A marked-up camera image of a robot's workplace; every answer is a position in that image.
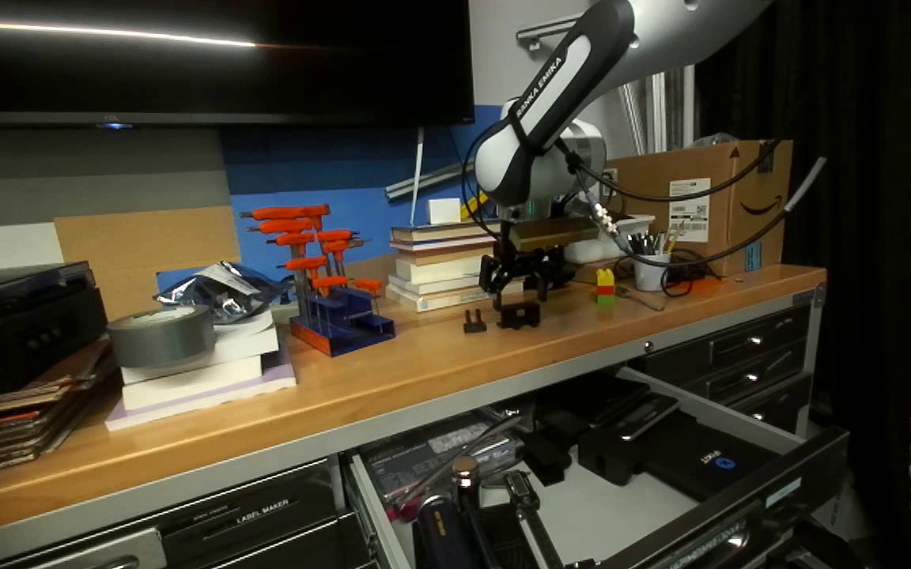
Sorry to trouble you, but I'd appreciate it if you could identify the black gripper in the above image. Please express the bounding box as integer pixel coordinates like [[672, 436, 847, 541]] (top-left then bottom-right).
[[477, 247, 575, 315]]

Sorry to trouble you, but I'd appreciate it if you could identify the large black bracket block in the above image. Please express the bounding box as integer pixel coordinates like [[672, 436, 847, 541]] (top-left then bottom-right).
[[492, 301, 544, 332]]

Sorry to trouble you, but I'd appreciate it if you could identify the black tool cabinet drawer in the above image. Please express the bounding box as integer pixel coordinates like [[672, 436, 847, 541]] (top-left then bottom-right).
[[340, 362, 853, 569]]

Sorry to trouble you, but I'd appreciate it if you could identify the thick cream paged book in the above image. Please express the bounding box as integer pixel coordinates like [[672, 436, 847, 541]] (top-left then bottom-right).
[[388, 251, 497, 289]]

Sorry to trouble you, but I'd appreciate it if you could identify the coloured toy brick stack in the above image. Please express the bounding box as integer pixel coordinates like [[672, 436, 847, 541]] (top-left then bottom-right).
[[591, 265, 620, 314]]

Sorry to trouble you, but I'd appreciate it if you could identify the wide pale book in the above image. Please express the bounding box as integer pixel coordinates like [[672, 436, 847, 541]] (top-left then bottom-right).
[[384, 277, 497, 315]]

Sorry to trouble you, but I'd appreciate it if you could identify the dark cover book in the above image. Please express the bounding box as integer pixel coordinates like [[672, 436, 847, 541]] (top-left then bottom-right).
[[385, 221, 497, 255]]

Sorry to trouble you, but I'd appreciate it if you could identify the white plastic bin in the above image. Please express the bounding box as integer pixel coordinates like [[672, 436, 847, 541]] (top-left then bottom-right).
[[563, 214, 657, 269]]

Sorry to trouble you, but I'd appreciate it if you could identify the small white card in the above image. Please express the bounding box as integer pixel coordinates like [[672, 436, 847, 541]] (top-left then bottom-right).
[[426, 197, 465, 227]]

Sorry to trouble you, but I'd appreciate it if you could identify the white cup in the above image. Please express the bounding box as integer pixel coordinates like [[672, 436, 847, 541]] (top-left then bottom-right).
[[631, 251, 672, 294]]

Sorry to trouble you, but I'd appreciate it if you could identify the metal rod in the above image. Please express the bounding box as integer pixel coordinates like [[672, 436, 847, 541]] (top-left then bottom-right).
[[384, 156, 472, 206]]

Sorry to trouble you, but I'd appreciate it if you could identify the clear plastic tool bag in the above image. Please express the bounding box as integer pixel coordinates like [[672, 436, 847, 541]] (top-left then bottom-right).
[[360, 408, 530, 518]]

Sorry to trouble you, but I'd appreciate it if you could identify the black flat case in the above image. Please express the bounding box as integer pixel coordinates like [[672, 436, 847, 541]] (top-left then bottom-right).
[[575, 388, 691, 490]]

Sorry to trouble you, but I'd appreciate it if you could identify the blue hex key stand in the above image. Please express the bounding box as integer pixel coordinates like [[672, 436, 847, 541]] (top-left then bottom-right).
[[289, 289, 397, 362]]

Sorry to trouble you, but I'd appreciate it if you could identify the brown cardboard box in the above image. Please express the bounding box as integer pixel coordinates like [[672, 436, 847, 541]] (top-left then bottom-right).
[[599, 135, 798, 277]]

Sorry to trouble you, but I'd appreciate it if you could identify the black iFixit tool case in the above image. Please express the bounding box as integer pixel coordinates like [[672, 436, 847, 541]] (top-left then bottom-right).
[[643, 412, 787, 505]]

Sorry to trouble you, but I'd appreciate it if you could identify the silver foil bag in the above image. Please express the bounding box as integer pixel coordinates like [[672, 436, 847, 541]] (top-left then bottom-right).
[[151, 258, 293, 325]]

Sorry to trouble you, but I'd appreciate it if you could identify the black curtain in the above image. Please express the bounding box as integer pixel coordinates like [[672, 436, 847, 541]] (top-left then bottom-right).
[[691, 0, 911, 569]]

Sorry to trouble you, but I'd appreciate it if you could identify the white board stack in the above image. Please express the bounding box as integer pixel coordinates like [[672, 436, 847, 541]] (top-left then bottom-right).
[[103, 309, 303, 433]]

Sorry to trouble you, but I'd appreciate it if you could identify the steel tool cabinet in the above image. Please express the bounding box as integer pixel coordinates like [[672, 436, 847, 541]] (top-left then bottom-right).
[[0, 280, 833, 569]]

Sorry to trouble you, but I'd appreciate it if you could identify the brown cardboard sheet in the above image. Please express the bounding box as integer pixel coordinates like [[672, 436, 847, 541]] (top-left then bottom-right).
[[49, 203, 242, 325]]

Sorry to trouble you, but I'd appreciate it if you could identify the black hard case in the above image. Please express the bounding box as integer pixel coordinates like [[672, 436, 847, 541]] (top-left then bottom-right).
[[0, 258, 115, 402]]

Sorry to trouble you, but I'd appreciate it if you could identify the brown folder stack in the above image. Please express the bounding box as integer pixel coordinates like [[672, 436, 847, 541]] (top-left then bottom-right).
[[0, 343, 127, 485]]

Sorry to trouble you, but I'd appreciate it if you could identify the orange T-handle hex key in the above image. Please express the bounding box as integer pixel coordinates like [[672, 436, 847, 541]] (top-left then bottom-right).
[[242, 203, 331, 224], [282, 252, 330, 309], [250, 214, 330, 237], [311, 227, 360, 255], [311, 272, 354, 318], [348, 275, 388, 318]]

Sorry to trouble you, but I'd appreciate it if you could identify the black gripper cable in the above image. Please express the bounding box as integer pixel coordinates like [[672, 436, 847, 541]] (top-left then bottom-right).
[[553, 135, 827, 298]]

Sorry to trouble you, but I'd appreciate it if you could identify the blue wall board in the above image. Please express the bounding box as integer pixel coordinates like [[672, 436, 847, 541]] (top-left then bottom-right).
[[216, 102, 507, 280]]

